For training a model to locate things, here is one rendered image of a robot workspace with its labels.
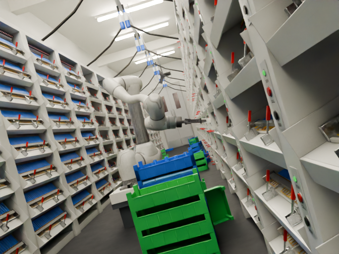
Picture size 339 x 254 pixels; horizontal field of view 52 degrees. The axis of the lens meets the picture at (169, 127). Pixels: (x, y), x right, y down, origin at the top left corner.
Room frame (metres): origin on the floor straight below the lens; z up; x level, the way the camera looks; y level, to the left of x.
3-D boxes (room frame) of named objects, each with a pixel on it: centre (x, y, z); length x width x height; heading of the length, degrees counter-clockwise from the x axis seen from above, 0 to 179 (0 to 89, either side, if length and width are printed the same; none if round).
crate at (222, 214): (2.00, -0.06, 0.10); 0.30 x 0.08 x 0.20; 104
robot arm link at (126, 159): (2.63, 0.38, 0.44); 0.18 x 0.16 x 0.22; 132
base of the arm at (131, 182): (2.61, 0.39, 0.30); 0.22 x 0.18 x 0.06; 172
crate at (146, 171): (1.77, 0.07, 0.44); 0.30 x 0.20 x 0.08; 87
